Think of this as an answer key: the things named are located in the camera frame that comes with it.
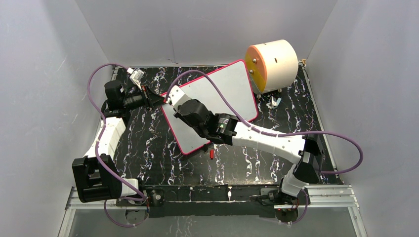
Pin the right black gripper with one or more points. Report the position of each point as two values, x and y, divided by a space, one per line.
178 115

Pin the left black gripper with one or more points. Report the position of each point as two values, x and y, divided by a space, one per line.
149 97

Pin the pink framed whiteboard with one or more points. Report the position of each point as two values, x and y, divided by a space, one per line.
234 84

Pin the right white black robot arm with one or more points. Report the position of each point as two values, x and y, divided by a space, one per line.
303 151

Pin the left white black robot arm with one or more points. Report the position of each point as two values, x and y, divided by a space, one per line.
95 174

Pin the small white clip object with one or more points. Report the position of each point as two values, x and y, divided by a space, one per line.
273 102

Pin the cream cylinder with orange face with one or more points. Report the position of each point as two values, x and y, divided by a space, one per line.
271 65

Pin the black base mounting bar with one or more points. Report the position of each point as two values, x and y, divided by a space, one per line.
216 200

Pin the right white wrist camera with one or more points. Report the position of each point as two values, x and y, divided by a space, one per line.
177 97

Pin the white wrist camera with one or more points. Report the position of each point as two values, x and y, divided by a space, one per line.
135 75
177 97

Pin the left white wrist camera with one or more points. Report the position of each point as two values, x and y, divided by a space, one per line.
135 75

